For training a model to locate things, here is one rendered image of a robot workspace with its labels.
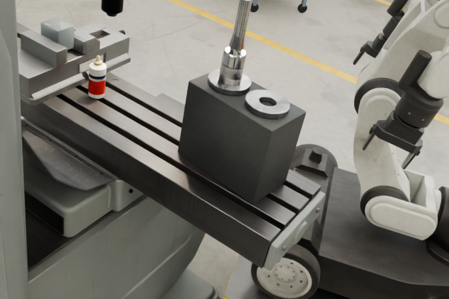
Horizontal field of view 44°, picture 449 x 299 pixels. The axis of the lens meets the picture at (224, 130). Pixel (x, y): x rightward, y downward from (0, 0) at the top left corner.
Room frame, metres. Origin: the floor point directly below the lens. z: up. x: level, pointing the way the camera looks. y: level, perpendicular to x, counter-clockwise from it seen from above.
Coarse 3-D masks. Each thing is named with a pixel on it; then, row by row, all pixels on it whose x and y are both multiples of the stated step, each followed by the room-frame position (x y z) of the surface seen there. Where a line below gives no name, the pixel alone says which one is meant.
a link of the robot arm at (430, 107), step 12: (420, 60) 1.15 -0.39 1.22; (432, 60) 1.18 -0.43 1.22; (408, 72) 1.16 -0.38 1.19; (420, 72) 1.15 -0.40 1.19; (408, 84) 1.15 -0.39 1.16; (420, 84) 1.13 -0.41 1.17; (408, 96) 1.14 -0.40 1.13; (420, 96) 1.13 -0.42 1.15; (420, 108) 1.12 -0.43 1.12; (432, 108) 1.12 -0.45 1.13
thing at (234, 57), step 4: (224, 48) 1.00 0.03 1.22; (228, 48) 1.00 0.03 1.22; (224, 52) 0.99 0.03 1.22; (228, 52) 0.99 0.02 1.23; (232, 52) 0.99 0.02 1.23; (244, 52) 1.00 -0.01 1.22; (224, 56) 0.98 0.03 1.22; (228, 56) 0.98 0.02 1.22; (232, 56) 0.98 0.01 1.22; (236, 56) 0.98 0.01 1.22; (240, 56) 0.98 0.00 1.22; (244, 56) 0.99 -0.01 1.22; (236, 60) 0.97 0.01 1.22; (240, 60) 0.98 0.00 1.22
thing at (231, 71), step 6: (222, 60) 0.99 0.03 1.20; (228, 60) 0.98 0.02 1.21; (222, 66) 0.98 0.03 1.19; (228, 66) 0.98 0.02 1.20; (234, 66) 0.97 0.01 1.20; (240, 66) 0.98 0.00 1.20; (222, 72) 0.98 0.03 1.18; (228, 72) 0.98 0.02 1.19; (234, 72) 0.98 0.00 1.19; (240, 72) 0.98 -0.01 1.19; (222, 78) 0.98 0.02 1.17; (228, 78) 0.97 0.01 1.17; (234, 78) 0.98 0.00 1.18; (240, 78) 0.99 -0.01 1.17; (228, 84) 0.97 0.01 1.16; (234, 84) 0.98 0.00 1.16
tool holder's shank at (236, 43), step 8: (240, 0) 0.99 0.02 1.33; (248, 0) 0.99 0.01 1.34; (240, 8) 0.99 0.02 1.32; (248, 8) 0.99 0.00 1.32; (240, 16) 0.99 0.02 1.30; (248, 16) 0.99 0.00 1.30; (240, 24) 0.99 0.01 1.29; (240, 32) 0.99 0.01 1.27; (232, 40) 0.99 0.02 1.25; (240, 40) 0.99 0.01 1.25; (232, 48) 0.98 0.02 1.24; (240, 48) 0.98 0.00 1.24
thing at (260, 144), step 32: (192, 96) 0.97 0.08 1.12; (224, 96) 0.95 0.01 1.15; (256, 96) 0.95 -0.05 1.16; (192, 128) 0.96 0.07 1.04; (224, 128) 0.92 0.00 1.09; (256, 128) 0.88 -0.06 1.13; (288, 128) 0.91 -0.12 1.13; (192, 160) 0.96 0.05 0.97; (224, 160) 0.91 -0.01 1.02; (256, 160) 0.87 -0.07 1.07; (288, 160) 0.94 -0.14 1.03; (256, 192) 0.86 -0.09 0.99
